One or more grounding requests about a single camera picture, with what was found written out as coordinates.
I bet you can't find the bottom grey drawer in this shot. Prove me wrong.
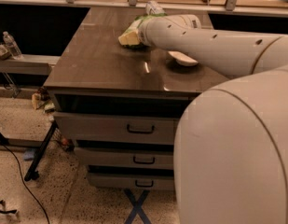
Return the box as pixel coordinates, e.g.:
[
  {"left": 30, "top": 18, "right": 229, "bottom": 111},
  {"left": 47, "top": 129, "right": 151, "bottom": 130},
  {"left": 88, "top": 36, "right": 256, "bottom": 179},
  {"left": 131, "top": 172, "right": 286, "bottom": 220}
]
[{"left": 87, "top": 173, "right": 174, "bottom": 190}]

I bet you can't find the middle grey drawer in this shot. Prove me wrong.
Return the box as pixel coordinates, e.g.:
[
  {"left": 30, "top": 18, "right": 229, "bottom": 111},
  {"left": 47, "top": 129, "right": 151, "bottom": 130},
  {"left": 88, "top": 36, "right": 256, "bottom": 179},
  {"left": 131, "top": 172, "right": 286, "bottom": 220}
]
[{"left": 75, "top": 147, "right": 173, "bottom": 170}]

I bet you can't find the small water bottle on shelf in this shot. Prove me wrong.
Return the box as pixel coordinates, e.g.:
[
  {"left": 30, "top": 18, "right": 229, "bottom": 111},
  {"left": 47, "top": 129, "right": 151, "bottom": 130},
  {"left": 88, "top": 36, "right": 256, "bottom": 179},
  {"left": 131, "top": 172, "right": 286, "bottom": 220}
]
[{"left": 3, "top": 31, "right": 22, "bottom": 59}]

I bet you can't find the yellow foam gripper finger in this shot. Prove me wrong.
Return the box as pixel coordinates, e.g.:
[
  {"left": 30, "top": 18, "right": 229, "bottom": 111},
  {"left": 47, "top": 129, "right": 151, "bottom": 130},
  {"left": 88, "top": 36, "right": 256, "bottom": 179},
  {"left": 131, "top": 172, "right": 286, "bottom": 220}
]
[{"left": 118, "top": 29, "right": 141, "bottom": 46}]

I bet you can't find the black floor cable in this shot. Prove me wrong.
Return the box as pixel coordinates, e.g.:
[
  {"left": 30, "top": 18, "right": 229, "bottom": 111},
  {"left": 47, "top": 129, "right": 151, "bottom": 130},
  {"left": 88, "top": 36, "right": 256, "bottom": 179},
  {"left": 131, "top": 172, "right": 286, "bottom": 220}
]
[{"left": 0, "top": 137, "right": 51, "bottom": 224}]

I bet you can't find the white paper bowl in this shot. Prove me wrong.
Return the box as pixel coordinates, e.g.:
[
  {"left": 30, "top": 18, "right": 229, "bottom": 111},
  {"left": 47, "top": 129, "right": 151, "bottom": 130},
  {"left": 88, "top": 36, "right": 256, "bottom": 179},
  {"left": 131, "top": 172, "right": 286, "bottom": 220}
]
[{"left": 169, "top": 51, "right": 198, "bottom": 66}]

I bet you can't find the blue tape cross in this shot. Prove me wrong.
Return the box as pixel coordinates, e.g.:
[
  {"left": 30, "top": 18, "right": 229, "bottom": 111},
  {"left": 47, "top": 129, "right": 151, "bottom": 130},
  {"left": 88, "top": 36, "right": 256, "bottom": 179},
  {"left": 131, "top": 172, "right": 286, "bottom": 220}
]
[{"left": 124, "top": 189, "right": 152, "bottom": 224}]

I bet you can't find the grey drawer cabinet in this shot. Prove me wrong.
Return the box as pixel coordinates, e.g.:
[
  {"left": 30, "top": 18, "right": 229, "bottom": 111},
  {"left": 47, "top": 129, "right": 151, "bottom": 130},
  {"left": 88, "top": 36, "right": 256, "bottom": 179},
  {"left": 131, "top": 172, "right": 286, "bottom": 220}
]
[{"left": 45, "top": 7, "right": 226, "bottom": 179}]

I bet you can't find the small container on shelf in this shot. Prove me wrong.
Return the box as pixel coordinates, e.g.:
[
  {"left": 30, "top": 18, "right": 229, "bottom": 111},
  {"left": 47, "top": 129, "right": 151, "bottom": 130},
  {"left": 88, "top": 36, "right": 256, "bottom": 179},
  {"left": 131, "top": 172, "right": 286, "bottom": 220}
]
[{"left": 0, "top": 44, "right": 11, "bottom": 60}]

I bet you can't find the grey drawer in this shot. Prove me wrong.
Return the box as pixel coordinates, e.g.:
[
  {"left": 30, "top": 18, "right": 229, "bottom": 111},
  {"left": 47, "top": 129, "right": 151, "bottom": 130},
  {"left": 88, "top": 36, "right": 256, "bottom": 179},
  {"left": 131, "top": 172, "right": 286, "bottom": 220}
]
[
  {"left": 87, "top": 173, "right": 174, "bottom": 190},
  {"left": 54, "top": 112, "right": 178, "bottom": 145},
  {"left": 75, "top": 147, "right": 173, "bottom": 170}
]

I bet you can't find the green rice chip bag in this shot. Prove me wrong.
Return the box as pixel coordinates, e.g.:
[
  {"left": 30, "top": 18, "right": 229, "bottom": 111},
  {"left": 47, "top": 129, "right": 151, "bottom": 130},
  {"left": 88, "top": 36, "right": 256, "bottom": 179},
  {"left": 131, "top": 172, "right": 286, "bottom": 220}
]
[{"left": 123, "top": 13, "right": 166, "bottom": 49}]

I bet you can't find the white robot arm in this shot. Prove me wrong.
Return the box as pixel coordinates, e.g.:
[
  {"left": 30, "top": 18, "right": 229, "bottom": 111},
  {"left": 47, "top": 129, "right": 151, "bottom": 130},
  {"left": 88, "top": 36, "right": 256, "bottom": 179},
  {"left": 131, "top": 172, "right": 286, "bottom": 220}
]
[{"left": 119, "top": 15, "right": 288, "bottom": 224}]

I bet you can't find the clear plastic bottle on cabinet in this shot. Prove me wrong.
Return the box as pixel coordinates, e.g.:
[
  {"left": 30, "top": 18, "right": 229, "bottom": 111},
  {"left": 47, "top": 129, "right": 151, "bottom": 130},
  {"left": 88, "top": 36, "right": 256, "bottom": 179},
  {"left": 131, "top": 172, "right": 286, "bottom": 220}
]
[{"left": 145, "top": 1, "right": 165, "bottom": 16}]

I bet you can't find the black table leg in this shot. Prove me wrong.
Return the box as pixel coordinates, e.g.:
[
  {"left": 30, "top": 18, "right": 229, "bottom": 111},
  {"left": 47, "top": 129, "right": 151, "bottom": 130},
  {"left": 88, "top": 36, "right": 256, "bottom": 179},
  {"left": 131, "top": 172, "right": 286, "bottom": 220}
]
[{"left": 24, "top": 121, "right": 58, "bottom": 181}]

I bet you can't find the top grey drawer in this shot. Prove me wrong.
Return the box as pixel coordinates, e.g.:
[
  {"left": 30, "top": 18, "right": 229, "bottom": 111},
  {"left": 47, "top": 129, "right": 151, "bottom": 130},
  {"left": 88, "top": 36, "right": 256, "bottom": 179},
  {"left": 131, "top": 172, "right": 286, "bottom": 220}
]
[{"left": 54, "top": 112, "right": 178, "bottom": 145}]

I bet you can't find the grey side shelf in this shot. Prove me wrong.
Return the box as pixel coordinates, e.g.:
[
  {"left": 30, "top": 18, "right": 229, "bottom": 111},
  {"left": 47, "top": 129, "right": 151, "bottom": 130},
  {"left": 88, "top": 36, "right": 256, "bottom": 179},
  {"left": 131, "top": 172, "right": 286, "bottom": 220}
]
[{"left": 0, "top": 54, "right": 60, "bottom": 76}]

